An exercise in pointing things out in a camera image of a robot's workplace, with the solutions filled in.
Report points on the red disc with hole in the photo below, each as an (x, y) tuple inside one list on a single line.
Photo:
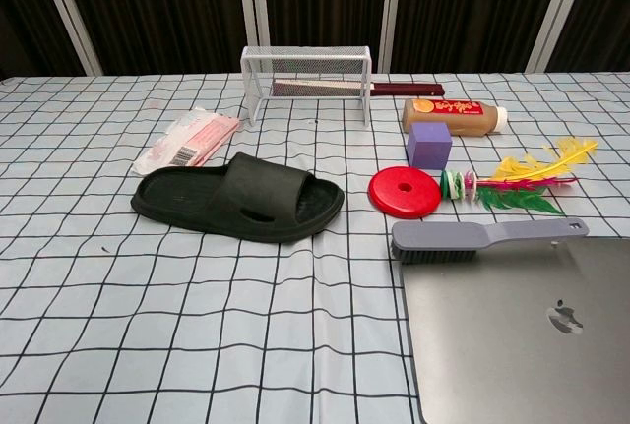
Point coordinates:
[(389, 193)]

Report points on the pink plastic packet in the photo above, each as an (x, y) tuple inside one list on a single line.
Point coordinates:
[(187, 141)]

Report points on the black rubber slipper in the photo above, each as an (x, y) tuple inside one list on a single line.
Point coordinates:
[(266, 183)]

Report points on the purple foam cube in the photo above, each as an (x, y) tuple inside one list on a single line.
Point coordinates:
[(428, 148)]

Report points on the brown drink bottle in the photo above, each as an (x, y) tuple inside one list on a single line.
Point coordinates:
[(467, 121)]

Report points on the grey scrubbing brush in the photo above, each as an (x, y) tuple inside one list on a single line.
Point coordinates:
[(443, 237)]

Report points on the dark white-framed folding screen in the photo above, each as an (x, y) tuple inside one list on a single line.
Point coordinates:
[(147, 1)]

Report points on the checked blue tablecloth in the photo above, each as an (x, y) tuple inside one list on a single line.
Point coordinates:
[(147, 321)]

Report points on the silver laptop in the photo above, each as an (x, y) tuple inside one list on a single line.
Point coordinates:
[(517, 345)]

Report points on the colourful feather shuttlecock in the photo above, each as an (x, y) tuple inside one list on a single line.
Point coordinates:
[(458, 185)]

